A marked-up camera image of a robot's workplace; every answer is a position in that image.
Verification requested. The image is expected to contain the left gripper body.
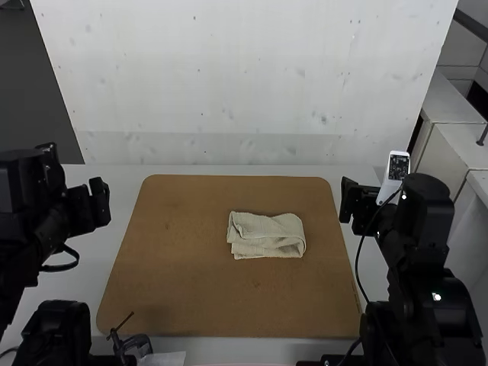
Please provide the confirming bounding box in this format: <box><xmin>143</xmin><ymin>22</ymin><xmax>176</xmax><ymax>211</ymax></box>
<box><xmin>56</xmin><ymin>183</ymin><xmax>93</xmax><ymax>239</ymax></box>

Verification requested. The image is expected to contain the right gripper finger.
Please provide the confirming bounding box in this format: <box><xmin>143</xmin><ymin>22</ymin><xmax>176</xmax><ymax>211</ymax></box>
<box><xmin>339</xmin><ymin>175</ymin><xmax>358</xmax><ymax>224</ymax></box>

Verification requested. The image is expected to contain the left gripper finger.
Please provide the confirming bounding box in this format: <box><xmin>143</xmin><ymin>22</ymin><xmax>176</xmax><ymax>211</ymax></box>
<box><xmin>88</xmin><ymin>175</ymin><xmax>113</xmax><ymax>230</ymax></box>

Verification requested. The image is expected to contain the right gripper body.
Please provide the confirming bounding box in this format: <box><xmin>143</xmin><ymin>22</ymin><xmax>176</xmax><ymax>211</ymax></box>
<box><xmin>349</xmin><ymin>182</ymin><xmax>398</xmax><ymax>236</ymax></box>

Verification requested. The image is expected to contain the pale towel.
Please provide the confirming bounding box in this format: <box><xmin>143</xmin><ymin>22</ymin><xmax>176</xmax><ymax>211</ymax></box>
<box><xmin>226</xmin><ymin>210</ymin><xmax>307</xmax><ymax>262</ymax></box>

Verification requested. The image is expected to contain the cork mat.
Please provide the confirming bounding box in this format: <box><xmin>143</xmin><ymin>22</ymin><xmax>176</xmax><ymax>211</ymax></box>
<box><xmin>96</xmin><ymin>174</ymin><xmax>362</xmax><ymax>340</ymax></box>

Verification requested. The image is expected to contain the black clamp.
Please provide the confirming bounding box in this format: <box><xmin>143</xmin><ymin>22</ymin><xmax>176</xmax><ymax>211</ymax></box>
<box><xmin>108</xmin><ymin>311</ymin><xmax>154</xmax><ymax>366</ymax></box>

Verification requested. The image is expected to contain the black cable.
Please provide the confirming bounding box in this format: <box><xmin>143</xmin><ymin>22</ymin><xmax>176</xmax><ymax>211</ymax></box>
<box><xmin>354</xmin><ymin>181</ymin><xmax>406</xmax><ymax>307</ymax></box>
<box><xmin>39</xmin><ymin>243</ymin><xmax>81</xmax><ymax>272</ymax></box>

